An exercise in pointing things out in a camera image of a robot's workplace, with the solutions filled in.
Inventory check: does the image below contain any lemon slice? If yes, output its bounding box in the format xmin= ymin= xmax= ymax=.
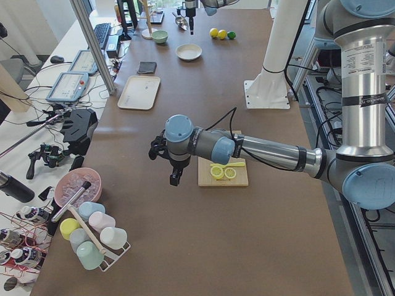
xmin=223 ymin=167 xmax=237 ymax=179

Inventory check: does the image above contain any black keyboard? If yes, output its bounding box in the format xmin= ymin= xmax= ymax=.
xmin=94 ymin=23 xmax=111 ymax=49

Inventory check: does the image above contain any yellow cup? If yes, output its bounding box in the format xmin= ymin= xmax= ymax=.
xmin=59 ymin=218 xmax=81 ymax=241

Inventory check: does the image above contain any green bowl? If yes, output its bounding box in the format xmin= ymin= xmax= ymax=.
xmin=151 ymin=30 xmax=168 ymax=44

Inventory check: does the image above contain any bamboo cutting board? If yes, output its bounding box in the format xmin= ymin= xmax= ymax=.
xmin=197 ymin=131 xmax=249 ymax=187

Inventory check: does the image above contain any grey cup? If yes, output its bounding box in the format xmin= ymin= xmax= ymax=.
xmin=69 ymin=228 xmax=91 ymax=253

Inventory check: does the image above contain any near teach pendant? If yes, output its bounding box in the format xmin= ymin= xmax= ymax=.
xmin=46 ymin=72 xmax=89 ymax=103

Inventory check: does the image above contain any cream rabbit tray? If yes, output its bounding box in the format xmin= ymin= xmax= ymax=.
xmin=117 ymin=75 xmax=160 ymax=110

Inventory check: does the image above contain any far teach pendant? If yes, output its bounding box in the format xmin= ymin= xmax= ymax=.
xmin=69 ymin=50 xmax=98 ymax=76

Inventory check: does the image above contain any lemon half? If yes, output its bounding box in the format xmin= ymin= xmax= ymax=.
xmin=210 ymin=166 xmax=225 ymax=180

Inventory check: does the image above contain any wooden glass stand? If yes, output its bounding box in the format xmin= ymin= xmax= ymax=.
xmin=139 ymin=0 xmax=157 ymax=39

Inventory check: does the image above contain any teach pendant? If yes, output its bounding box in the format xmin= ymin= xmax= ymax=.
xmin=69 ymin=50 xmax=98 ymax=76
xmin=46 ymin=72 xmax=89 ymax=103

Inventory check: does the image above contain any yellow lemon left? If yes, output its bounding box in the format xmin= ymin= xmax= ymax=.
xmin=209 ymin=28 xmax=218 ymax=38

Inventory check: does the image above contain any metal scoop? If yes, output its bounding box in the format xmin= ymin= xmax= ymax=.
xmin=172 ymin=12 xmax=188 ymax=31

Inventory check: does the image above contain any yellow plastic knife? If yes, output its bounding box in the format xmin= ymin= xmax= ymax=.
xmin=210 ymin=162 xmax=246 ymax=168

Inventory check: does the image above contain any aluminium frame post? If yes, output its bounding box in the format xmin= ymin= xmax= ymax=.
xmin=70 ymin=0 xmax=115 ymax=95

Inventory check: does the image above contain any mint green cup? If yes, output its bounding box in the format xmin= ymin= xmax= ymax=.
xmin=77 ymin=241 xmax=104 ymax=270

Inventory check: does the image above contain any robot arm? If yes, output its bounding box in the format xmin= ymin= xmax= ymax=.
xmin=162 ymin=1 xmax=394 ymax=210
xmin=183 ymin=0 xmax=238 ymax=35

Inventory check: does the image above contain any pink cup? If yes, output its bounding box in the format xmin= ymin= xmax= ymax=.
xmin=88 ymin=211 xmax=116 ymax=233

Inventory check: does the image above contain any yellow lemon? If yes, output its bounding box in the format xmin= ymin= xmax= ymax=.
xmin=209 ymin=28 xmax=218 ymax=38
xmin=217 ymin=30 xmax=227 ymax=39

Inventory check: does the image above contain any green lime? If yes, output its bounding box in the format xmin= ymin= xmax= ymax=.
xmin=227 ymin=31 xmax=236 ymax=39

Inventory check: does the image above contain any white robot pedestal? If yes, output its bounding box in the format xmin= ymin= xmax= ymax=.
xmin=244 ymin=0 xmax=309 ymax=109

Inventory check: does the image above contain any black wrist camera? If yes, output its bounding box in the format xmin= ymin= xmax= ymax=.
xmin=177 ymin=7 xmax=186 ymax=17
xmin=148 ymin=129 xmax=169 ymax=160

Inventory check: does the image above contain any dark grey folded cloth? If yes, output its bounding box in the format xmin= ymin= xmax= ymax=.
xmin=137 ymin=61 xmax=157 ymax=74

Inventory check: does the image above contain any black bottle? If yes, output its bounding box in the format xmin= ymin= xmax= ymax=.
xmin=1 ymin=172 xmax=35 ymax=203

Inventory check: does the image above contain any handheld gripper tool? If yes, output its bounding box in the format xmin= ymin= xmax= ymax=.
xmin=26 ymin=144 xmax=70 ymax=179

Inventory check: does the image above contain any pink bowl with ice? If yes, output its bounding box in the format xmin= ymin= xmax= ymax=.
xmin=54 ymin=168 xmax=102 ymax=208

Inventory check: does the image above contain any blue cup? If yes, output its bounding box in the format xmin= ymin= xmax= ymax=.
xmin=78 ymin=202 xmax=106 ymax=221

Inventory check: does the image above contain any metal muddler tool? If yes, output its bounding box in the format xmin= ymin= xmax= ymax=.
xmin=51 ymin=181 xmax=91 ymax=223

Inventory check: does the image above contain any black computer mouse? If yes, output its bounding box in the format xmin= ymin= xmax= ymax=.
xmin=50 ymin=55 xmax=65 ymax=64

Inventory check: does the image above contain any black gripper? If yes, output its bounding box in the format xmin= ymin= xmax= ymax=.
xmin=169 ymin=154 xmax=190 ymax=186
xmin=186 ymin=7 xmax=196 ymax=35

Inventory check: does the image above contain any yellow lemon right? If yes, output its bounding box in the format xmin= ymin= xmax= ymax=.
xmin=217 ymin=30 xmax=227 ymax=39

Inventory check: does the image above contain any white cup rack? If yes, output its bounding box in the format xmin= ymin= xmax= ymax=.
xmin=95 ymin=242 xmax=131 ymax=272

